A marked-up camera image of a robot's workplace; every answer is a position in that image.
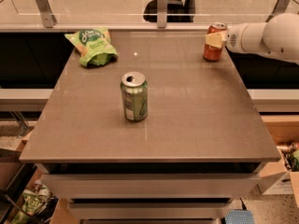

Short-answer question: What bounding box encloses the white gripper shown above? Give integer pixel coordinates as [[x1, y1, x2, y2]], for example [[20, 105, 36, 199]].
[[205, 23, 249, 53]]

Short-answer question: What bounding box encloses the orange coke can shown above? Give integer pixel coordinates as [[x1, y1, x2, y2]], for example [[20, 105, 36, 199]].
[[203, 22, 227, 62]]

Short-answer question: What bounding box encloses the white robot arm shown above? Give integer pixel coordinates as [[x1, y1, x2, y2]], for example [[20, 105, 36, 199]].
[[205, 13, 299, 64]]

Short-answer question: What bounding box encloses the green soda can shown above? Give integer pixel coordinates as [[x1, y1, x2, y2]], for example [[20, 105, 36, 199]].
[[121, 72, 148, 121]]

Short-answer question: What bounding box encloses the green rice chip bag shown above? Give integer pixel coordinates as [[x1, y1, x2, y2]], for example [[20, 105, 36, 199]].
[[64, 27, 118, 67]]

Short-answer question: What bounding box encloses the green snack bag in bin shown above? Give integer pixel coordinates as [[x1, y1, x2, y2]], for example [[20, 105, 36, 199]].
[[11, 179, 51, 224]]

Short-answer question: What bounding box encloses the black office chair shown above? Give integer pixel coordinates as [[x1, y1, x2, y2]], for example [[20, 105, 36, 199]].
[[143, 0, 200, 23]]

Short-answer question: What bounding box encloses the grey drawer cabinet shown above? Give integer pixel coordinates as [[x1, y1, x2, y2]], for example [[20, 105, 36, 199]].
[[21, 32, 279, 224]]

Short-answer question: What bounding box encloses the cardboard box with snacks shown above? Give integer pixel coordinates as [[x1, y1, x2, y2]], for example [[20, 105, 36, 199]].
[[258, 149, 299, 207]]

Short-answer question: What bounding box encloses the blue perforated object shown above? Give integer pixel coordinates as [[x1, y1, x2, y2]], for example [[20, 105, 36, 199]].
[[224, 210, 255, 224]]

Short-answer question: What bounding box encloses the middle metal railing post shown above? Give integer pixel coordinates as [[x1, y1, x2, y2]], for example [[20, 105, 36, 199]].
[[157, 0, 167, 28]]

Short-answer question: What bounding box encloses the metal railing post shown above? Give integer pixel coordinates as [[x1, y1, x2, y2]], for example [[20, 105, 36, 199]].
[[36, 0, 57, 28], [265, 0, 291, 22], [157, 0, 167, 28]]

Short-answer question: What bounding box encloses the right metal railing post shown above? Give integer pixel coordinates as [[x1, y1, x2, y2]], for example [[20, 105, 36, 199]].
[[265, 0, 291, 22]]

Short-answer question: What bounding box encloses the left metal railing post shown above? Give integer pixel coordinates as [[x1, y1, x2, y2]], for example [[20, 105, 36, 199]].
[[36, 0, 57, 28]]

